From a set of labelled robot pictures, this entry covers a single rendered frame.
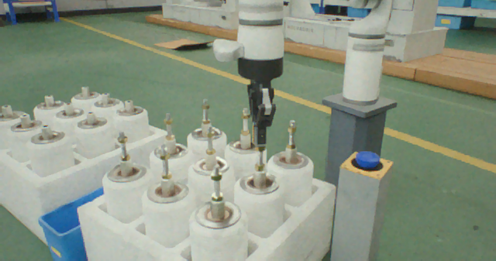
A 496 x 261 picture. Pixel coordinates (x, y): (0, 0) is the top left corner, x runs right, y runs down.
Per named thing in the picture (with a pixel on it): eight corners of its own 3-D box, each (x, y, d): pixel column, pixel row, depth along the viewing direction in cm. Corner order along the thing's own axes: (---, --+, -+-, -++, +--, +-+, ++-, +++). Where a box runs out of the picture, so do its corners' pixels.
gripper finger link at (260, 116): (259, 102, 58) (253, 118, 63) (260, 113, 57) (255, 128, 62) (276, 101, 58) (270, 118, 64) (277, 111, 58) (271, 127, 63)
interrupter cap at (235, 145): (242, 138, 90) (242, 135, 90) (268, 145, 86) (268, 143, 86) (222, 149, 84) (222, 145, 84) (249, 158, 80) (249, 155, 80)
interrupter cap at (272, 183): (277, 197, 66) (277, 194, 66) (235, 194, 67) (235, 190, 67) (281, 176, 73) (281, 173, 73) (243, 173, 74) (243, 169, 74)
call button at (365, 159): (359, 159, 66) (360, 148, 66) (381, 165, 64) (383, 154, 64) (351, 167, 63) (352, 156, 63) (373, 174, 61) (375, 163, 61)
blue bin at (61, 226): (149, 203, 108) (144, 166, 103) (174, 217, 102) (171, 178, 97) (46, 260, 86) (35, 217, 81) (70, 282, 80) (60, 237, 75)
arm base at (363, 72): (356, 92, 107) (362, 32, 101) (384, 101, 100) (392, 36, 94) (335, 98, 102) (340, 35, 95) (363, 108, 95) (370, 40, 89)
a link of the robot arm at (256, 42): (212, 51, 64) (211, 14, 61) (276, 49, 66) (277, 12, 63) (217, 63, 55) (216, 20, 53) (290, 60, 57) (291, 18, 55)
